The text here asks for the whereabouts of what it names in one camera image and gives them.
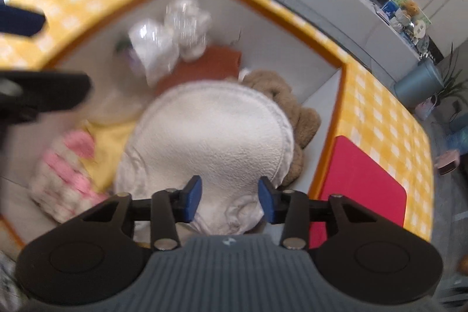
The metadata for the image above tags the pastel woven bag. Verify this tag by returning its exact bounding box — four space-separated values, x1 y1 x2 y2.
414 94 438 121

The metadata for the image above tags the brown teddy bear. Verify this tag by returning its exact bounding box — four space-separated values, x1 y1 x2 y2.
397 1 420 32

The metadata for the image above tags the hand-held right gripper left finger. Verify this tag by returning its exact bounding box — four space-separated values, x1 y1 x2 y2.
82 175 203 251

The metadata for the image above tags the white padded cloth bundle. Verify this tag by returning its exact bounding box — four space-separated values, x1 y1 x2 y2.
128 21 180 87

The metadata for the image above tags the pink space heater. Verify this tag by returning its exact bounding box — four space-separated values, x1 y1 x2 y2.
435 149 462 176

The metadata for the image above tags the red box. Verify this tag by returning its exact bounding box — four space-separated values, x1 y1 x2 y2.
309 135 407 249

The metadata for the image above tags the teddy bear display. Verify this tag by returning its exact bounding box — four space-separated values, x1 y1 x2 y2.
380 0 433 43

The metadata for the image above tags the orange cardboard box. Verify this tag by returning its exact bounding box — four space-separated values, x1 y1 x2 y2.
0 0 348 251

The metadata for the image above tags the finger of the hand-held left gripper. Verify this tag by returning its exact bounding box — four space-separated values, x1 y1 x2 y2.
0 3 48 38
0 70 92 115

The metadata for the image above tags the yellow cloth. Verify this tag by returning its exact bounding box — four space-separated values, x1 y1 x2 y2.
85 119 138 191

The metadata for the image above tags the tall leafy potted plant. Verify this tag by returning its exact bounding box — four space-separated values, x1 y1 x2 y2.
434 42 468 105

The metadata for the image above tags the blue-grey trash can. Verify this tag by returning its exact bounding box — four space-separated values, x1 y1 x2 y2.
394 61 445 110

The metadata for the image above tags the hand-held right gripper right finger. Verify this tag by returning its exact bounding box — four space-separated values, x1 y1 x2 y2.
258 177 377 250

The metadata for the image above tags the round white hand fan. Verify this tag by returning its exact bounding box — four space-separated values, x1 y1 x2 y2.
412 20 429 38

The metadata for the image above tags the yellow checked blanket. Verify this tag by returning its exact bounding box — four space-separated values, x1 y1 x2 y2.
0 0 434 244

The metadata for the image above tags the brown felt piece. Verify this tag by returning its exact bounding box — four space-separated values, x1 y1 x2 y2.
154 45 242 98

